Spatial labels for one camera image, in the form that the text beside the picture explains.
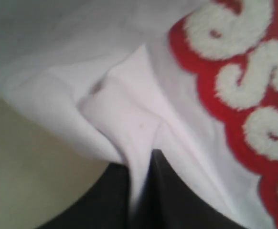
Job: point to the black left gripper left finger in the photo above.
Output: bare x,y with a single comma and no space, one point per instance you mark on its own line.
103,206

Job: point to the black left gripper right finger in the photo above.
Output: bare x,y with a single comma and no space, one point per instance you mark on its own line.
175,206

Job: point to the white t-shirt red lettering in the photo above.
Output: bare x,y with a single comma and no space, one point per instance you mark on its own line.
117,79

